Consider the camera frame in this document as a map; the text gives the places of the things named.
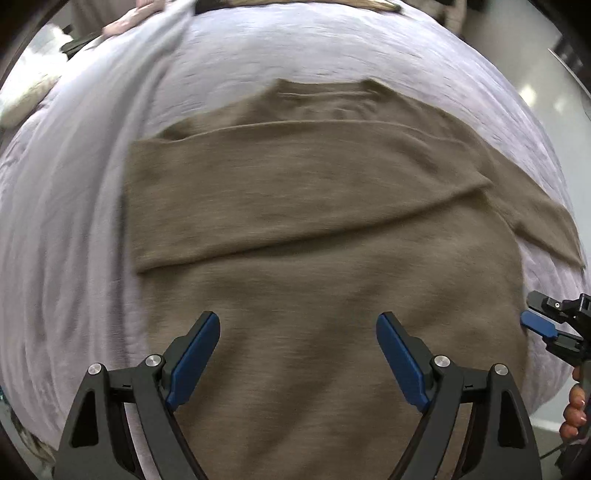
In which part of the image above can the brown knit sweater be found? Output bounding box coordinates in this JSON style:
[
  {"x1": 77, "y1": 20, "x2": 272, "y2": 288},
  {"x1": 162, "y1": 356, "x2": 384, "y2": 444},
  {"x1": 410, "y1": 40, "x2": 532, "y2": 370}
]
[{"x1": 121, "y1": 78, "x2": 583, "y2": 480}]

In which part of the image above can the lavender embossed bedspread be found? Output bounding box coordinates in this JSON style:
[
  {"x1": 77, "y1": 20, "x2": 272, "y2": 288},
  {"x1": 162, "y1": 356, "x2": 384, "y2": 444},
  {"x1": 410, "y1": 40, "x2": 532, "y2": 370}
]
[{"x1": 0, "y1": 0, "x2": 580, "y2": 480}]

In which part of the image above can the pale grey fleece blanket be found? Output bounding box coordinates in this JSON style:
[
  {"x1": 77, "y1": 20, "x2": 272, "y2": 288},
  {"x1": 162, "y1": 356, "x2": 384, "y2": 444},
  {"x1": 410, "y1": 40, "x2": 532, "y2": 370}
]
[{"x1": 0, "y1": 0, "x2": 197, "y2": 352}]

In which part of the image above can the person's right hand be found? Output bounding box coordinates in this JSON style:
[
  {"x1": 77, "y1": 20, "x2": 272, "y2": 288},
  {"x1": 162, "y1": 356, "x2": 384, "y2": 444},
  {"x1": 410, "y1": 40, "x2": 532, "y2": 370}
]
[{"x1": 558, "y1": 366, "x2": 591, "y2": 442}]

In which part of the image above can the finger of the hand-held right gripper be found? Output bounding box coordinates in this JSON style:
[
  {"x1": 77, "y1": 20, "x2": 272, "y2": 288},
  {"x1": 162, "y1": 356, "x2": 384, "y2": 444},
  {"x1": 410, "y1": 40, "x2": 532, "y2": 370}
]
[
  {"x1": 519, "y1": 310, "x2": 563, "y2": 343},
  {"x1": 527, "y1": 291, "x2": 561, "y2": 315}
]

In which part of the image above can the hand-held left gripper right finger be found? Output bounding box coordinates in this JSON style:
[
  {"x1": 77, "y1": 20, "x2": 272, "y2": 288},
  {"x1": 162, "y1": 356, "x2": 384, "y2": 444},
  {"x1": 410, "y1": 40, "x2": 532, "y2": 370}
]
[{"x1": 376, "y1": 312, "x2": 542, "y2": 480}]

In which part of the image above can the pale rumpled cloth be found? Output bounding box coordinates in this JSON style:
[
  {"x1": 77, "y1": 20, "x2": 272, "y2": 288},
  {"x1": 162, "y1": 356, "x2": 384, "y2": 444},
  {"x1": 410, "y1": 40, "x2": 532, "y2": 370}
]
[{"x1": 0, "y1": 25, "x2": 64, "y2": 126}]

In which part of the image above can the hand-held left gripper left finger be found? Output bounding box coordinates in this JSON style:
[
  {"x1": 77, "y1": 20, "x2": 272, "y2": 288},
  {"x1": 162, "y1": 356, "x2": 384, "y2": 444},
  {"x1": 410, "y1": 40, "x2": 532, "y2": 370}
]
[{"x1": 54, "y1": 311, "x2": 221, "y2": 480}]

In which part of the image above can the pink fluffy cloth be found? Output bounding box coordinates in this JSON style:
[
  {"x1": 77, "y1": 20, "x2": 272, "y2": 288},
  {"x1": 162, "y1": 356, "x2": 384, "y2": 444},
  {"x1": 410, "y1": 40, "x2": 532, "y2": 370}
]
[{"x1": 102, "y1": 0, "x2": 168, "y2": 37}]

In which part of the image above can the small black object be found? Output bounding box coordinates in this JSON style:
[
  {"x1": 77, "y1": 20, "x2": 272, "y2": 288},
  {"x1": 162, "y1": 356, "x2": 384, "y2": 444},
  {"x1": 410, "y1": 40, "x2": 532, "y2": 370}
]
[{"x1": 59, "y1": 39, "x2": 94, "y2": 59}]

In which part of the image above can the beige cloth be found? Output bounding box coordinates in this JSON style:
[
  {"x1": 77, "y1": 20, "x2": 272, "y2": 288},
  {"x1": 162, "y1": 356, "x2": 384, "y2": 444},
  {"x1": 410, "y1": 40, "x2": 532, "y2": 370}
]
[{"x1": 435, "y1": 0, "x2": 468, "y2": 32}]

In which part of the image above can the black rectangular object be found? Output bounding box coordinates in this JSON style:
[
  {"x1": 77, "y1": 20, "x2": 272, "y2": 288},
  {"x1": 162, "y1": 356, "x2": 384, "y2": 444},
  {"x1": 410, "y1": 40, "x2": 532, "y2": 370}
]
[{"x1": 549, "y1": 37, "x2": 588, "y2": 80}]

